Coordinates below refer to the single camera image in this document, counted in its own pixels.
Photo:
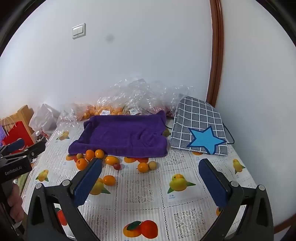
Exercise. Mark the red paper bag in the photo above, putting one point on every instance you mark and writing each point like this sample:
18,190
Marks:
18,133

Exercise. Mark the small red fruit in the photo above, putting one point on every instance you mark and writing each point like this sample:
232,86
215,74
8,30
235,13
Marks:
117,166

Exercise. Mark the grey checked cushion blue star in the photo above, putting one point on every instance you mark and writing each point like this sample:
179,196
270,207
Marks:
198,118

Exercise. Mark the small tan longan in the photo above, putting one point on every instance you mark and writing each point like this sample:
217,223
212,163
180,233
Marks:
79,156

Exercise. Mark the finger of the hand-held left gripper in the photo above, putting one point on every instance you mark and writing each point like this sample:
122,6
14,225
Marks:
34,150
15,143

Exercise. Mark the white plastic bag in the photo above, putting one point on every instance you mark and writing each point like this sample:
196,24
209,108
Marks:
44,115

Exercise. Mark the clear plastic bag red fruit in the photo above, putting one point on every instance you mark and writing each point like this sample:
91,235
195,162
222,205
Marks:
171,97

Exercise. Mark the brown wooden door frame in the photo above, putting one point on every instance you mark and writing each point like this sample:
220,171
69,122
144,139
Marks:
217,46

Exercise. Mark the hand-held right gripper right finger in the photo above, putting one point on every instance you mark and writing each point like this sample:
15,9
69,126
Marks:
212,183

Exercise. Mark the clear plastic bag of longans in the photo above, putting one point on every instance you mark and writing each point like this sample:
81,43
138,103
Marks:
138,97

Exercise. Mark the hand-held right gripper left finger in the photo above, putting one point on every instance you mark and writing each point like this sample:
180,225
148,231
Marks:
89,183

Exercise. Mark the purple towel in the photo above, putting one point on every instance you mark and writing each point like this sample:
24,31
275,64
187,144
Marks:
122,132

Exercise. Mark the small bottle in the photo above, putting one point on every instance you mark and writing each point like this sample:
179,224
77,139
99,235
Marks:
39,136

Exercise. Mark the white light switch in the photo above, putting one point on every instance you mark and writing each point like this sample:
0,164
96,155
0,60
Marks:
78,31

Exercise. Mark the clear plastic bag of kumquats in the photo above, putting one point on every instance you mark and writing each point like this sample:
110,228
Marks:
97,110

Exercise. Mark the person's left hand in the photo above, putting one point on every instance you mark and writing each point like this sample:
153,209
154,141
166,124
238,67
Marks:
16,204

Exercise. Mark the orange kumquat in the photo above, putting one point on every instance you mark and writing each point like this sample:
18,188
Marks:
112,160
109,180
81,164
99,153
90,154
142,167

